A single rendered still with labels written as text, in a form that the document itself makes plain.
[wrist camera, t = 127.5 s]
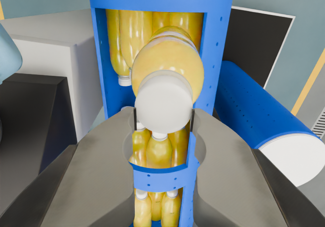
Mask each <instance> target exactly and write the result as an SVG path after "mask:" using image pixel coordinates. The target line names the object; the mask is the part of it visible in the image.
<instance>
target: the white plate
mask: <svg viewBox="0 0 325 227"><path fill-rule="evenodd" d="M258 149H259V150H260V151H261V152H262V153H263V154H264V155H265V156H266V157H267V158H268V159H269V160H270V161H271V162H272V163H273V164H274V165H275V166H276V167H277V168H278V169H279V170H280V171H281V172H282V173H283V174H284V175H285V176H286V177H287V178H288V179H289V180H290V181H291V182H292V183H293V184H294V185H295V186H296V187H297V186H300V185H302V184H304V183H306V182H308V181H309V180H311V179H312V178H314V177H315V176H316V175H317V174H318V173H319V172H320V171H321V170H322V168H323V167H324V165H325V145H324V143H323V142H322V141H321V140H319V139H318V138H316V137H314V136H312V135H309V134H304V133H292V134H286V135H282V136H279V137H276V138H274V139H271V140H269V141H268V142H266V143H265V144H263V145H262V146H261V147H259V148H258Z"/></svg>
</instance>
